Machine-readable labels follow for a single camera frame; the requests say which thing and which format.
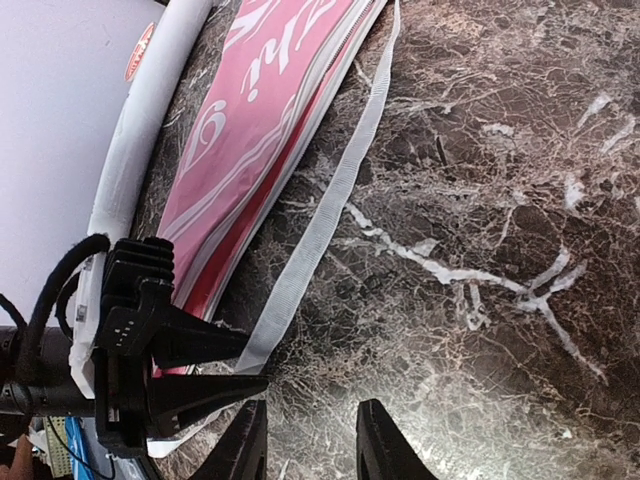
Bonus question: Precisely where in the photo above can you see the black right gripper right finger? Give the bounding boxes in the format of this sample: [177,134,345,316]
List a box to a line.
[356,399,437,480]

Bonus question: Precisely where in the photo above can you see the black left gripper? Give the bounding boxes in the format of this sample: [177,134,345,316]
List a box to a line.
[94,279,269,458]

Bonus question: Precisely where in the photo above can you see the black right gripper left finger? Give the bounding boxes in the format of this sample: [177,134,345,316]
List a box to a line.
[190,400,268,480]

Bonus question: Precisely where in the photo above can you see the white shuttlecock tube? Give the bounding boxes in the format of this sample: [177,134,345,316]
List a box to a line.
[69,0,213,399]

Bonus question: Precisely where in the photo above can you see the pink racket cover bag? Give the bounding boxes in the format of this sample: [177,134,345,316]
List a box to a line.
[158,1,395,374]

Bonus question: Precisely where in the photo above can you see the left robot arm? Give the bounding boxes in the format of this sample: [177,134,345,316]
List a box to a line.
[1,279,268,458]

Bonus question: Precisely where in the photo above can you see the blue patterned mat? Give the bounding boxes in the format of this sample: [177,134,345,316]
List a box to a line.
[65,417,98,480]

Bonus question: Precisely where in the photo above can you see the red patterned bowl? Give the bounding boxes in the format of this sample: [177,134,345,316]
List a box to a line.
[124,22,156,83]

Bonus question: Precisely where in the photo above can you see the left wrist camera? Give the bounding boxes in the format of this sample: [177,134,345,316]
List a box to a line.
[101,237,175,315]

